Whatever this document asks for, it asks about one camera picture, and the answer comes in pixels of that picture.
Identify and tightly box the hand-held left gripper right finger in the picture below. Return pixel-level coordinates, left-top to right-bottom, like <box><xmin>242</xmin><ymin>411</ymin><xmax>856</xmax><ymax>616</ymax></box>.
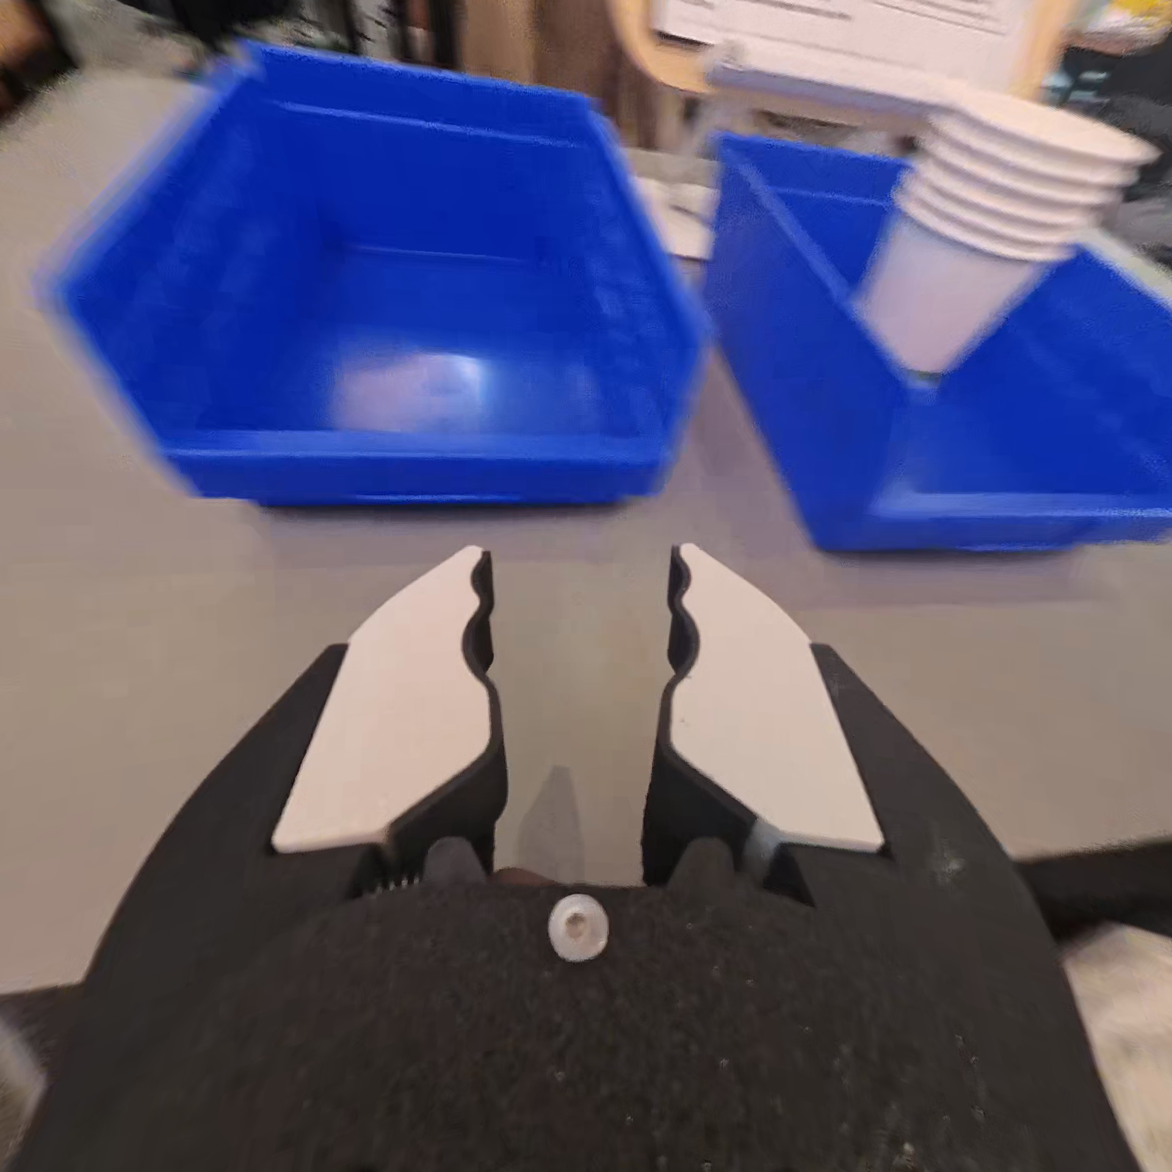
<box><xmin>643</xmin><ymin>542</ymin><xmax>886</xmax><ymax>888</ymax></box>

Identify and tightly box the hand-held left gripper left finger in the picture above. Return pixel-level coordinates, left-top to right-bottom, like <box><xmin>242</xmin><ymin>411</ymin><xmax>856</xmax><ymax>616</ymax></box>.
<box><xmin>270</xmin><ymin>545</ymin><xmax>508</xmax><ymax>898</ymax></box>

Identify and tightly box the blue plastic bin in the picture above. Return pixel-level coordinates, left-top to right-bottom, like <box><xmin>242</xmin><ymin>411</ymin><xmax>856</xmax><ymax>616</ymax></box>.
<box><xmin>36</xmin><ymin>41</ymin><xmax>713</xmax><ymax>509</ymax></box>
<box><xmin>704</xmin><ymin>133</ymin><xmax>1172</xmax><ymax>553</ymax></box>

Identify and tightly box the cluster of white cups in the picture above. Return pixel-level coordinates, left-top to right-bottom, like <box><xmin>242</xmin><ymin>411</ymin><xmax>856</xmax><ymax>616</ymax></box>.
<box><xmin>855</xmin><ymin>97</ymin><xmax>1159</xmax><ymax>376</ymax></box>

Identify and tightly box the instruction sheet on tablet stand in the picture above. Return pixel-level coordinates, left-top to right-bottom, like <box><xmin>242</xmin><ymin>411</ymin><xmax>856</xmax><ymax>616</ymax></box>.
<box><xmin>608</xmin><ymin>0</ymin><xmax>1077</xmax><ymax>264</ymax></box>

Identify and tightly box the printed instruction sheet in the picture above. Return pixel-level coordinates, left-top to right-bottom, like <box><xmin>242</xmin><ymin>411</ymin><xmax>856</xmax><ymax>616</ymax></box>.
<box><xmin>654</xmin><ymin>0</ymin><xmax>1027</xmax><ymax>66</ymax></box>

